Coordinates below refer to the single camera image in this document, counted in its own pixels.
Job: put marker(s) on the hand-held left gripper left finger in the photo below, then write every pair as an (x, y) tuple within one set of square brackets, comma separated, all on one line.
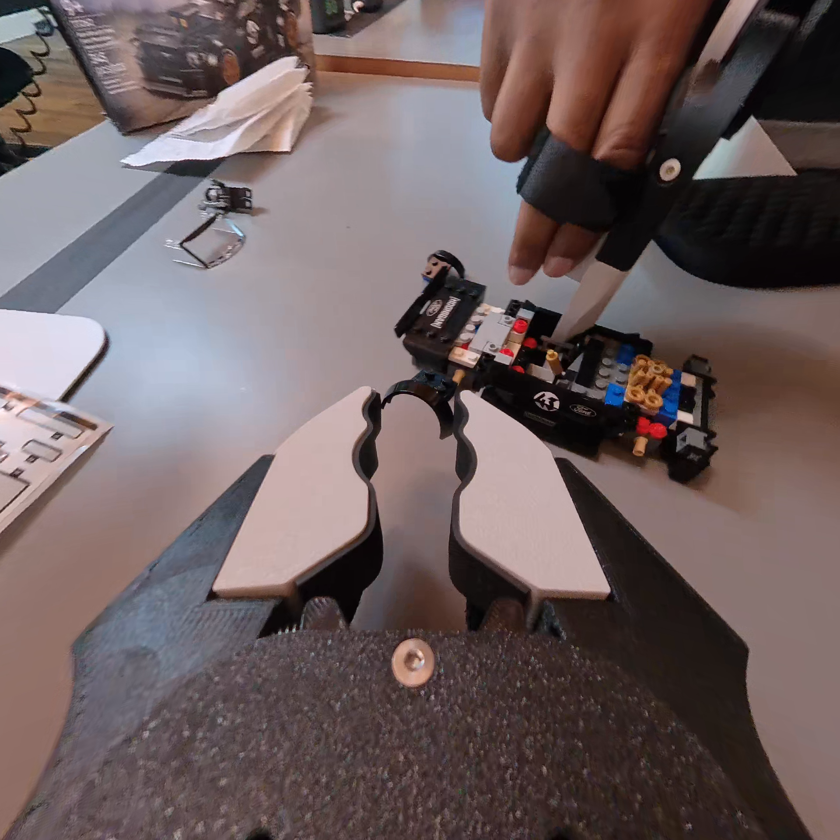
[(302, 525)]

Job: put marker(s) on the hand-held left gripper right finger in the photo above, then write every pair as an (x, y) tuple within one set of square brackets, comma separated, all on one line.
[(525, 525)]

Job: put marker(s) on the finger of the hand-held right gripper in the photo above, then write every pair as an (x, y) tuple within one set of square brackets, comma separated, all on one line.
[(594, 295)]

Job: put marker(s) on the partly built lego car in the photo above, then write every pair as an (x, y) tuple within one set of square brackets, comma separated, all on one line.
[(551, 400)]

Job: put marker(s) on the transparent lego windshield piece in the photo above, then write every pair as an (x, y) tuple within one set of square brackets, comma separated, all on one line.
[(226, 246)]

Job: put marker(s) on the black lego panel piece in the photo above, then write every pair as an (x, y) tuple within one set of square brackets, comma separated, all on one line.
[(229, 197)]

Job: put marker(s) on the lego set box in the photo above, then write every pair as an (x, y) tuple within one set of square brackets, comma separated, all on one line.
[(164, 65)]

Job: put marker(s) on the black and white sticker sheet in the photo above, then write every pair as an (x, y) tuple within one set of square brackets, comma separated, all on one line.
[(39, 453)]

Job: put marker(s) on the book stand with white base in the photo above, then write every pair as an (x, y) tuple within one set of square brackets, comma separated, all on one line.
[(46, 348)]

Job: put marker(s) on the black device with green display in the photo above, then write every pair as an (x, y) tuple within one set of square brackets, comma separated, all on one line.
[(328, 16)]

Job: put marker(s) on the white paper sheets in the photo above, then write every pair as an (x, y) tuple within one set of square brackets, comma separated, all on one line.
[(249, 118)]

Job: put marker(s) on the black office chair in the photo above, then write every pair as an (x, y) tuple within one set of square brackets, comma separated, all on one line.
[(13, 75)]

